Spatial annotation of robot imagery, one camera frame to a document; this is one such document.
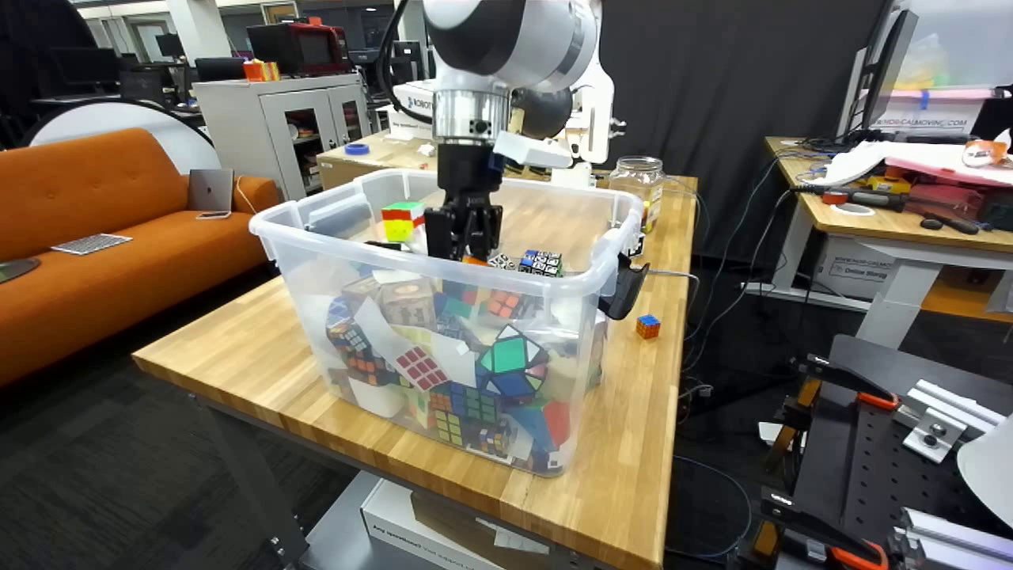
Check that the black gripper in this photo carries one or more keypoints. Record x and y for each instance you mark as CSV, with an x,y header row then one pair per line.
x,y
465,217

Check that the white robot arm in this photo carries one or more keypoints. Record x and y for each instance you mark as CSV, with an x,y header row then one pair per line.
x,y
484,55

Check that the clear plastic storage box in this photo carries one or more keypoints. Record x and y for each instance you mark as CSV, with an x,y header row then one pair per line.
x,y
399,331

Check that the green skewb puzzle cube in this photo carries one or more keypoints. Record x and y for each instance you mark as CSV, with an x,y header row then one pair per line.
x,y
511,366

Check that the small blue orange cube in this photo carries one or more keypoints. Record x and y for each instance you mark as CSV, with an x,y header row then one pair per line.
x,y
647,328

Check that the white metal cabinet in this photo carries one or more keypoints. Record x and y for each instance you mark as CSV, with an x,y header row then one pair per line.
x,y
281,126

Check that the orange sofa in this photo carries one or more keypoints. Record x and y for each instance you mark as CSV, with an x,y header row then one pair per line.
x,y
108,234

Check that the black box latch handle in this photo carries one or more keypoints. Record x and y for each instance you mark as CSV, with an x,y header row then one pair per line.
x,y
626,295

